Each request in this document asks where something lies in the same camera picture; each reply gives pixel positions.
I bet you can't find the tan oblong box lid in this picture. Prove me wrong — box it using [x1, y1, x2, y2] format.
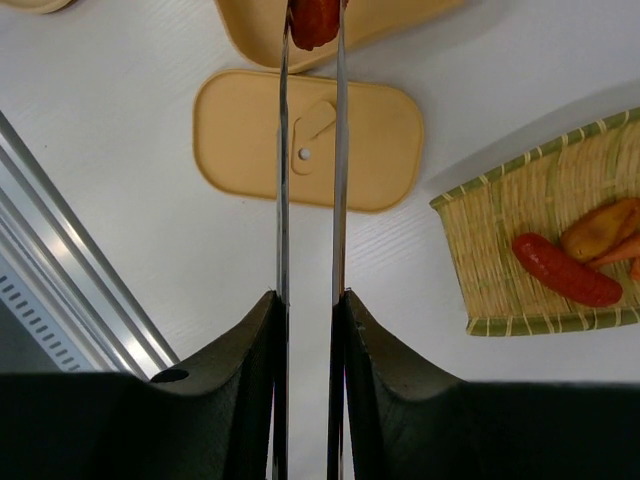
[193, 70, 425, 213]

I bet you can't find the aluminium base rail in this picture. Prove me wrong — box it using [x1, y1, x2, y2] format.
[1, 118, 179, 379]

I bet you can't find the tan oblong lunch box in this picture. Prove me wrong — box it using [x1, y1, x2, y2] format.
[215, 0, 464, 73]

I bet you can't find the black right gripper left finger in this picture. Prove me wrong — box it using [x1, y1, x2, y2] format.
[1, 292, 276, 479]

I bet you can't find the red chicken wing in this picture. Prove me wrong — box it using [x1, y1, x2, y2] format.
[289, 0, 341, 51]

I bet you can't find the red sausage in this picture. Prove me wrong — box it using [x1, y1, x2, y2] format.
[511, 233, 623, 308]

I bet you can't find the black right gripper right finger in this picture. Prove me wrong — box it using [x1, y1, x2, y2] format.
[344, 292, 639, 479]

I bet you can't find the woven bamboo tray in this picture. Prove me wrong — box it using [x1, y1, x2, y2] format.
[430, 109, 639, 337]

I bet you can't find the brown roasted potato piece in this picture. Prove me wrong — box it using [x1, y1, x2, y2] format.
[560, 197, 639, 263]

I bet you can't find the round tan bowl lid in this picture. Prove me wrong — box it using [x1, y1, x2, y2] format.
[8, 0, 74, 14]

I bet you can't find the orange fried dumpling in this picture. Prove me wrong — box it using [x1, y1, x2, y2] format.
[587, 233, 640, 281]

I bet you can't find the slotted grey cable duct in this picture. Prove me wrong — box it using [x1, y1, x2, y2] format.
[1, 270, 90, 373]

